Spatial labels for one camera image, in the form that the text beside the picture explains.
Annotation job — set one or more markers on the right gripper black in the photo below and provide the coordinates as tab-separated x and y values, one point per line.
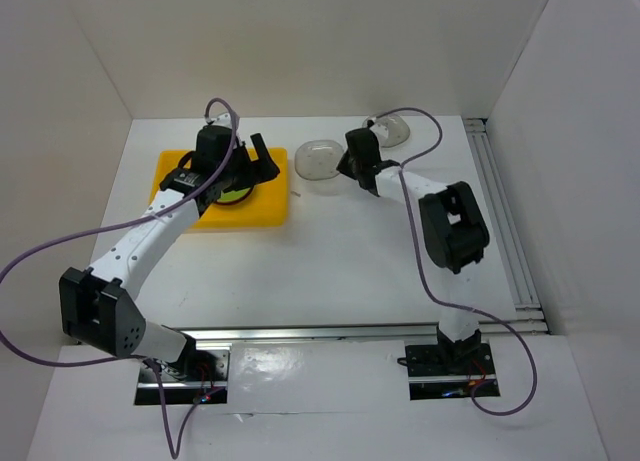
343	166

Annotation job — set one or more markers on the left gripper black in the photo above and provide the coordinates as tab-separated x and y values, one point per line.
250	177

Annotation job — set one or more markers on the clear glass plate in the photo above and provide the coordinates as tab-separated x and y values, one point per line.
317	160
399	131

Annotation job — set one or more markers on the green plate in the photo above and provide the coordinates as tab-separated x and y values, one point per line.
234	197

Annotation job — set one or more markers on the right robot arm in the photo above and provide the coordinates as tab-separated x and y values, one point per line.
448	232

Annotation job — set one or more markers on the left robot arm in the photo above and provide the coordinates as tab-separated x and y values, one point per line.
98	304

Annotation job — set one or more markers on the yellow plastic bin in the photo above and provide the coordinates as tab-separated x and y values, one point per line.
267	206

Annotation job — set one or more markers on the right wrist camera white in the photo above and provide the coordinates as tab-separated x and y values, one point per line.
379	129

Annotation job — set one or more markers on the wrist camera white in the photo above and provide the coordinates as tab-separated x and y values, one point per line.
224	120
379	129

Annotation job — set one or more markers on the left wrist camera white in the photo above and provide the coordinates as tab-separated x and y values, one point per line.
224	120

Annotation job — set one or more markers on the aluminium rail front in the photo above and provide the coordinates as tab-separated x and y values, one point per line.
281	334

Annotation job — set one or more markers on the aluminium rail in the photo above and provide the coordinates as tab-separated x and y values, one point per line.
531	319
281	334

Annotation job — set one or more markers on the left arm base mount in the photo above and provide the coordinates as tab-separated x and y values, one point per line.
208	384

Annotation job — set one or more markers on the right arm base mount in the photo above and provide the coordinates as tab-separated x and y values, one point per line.
431	378

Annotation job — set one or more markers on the aluminium rail right side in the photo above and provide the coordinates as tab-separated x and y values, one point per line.
531	319

